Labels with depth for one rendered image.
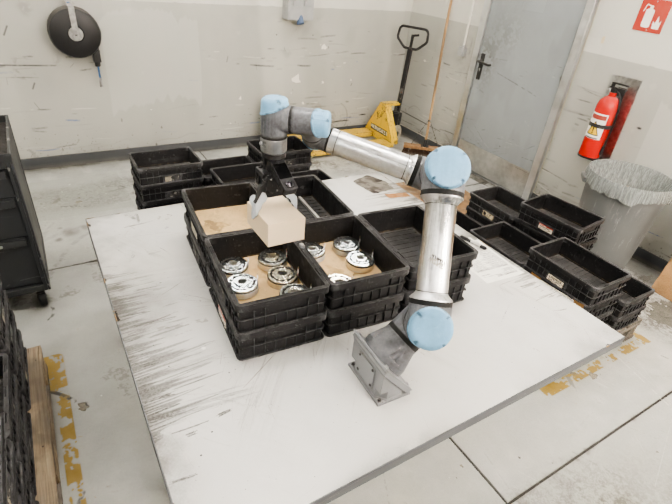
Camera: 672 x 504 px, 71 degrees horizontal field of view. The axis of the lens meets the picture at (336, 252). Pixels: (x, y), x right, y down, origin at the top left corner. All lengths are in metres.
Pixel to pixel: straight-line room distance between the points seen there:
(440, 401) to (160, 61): 3.92
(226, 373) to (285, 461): 0.34
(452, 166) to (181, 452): 1.00
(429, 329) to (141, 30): 3.89
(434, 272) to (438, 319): 0.12
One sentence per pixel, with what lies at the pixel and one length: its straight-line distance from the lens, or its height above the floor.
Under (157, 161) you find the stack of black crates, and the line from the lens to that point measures 3.39.
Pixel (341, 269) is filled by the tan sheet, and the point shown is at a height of 0.83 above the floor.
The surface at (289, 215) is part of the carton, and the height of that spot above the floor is 1.12.
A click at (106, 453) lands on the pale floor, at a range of 2.27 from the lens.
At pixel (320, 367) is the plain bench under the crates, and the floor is 0.70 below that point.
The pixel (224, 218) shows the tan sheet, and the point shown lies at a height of 0.83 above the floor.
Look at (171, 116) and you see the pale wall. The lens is 4.83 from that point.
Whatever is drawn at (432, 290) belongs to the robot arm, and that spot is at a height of 1.08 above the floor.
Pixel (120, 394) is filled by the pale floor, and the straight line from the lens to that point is 2.46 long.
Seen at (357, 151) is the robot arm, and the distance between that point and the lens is 1.41.
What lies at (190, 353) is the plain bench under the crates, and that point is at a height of 0.70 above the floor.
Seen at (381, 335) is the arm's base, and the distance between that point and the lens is 1.39.
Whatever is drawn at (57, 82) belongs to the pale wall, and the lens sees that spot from 4.63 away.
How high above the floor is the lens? 1.79
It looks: 33 degrees down
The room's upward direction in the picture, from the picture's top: 6 degrees clockwise
